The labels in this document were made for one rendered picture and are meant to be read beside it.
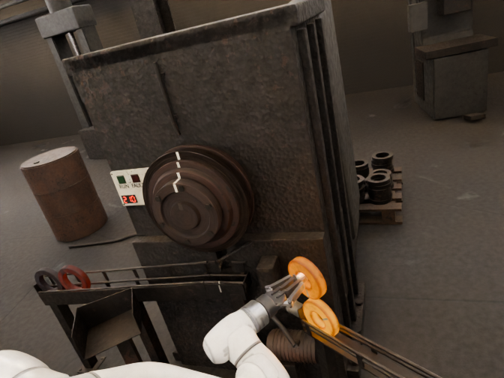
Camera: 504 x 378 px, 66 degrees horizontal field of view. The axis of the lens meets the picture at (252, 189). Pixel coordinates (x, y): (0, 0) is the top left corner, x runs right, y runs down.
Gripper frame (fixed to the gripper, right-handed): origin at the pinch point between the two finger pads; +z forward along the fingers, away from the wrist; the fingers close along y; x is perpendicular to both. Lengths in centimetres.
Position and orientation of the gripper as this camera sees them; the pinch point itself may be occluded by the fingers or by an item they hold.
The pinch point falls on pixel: (305, 274)
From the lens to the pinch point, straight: 136.8
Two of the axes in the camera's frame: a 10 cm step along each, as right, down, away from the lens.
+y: 6.0, 2.1, -7.7
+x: -2.6, -8.6, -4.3
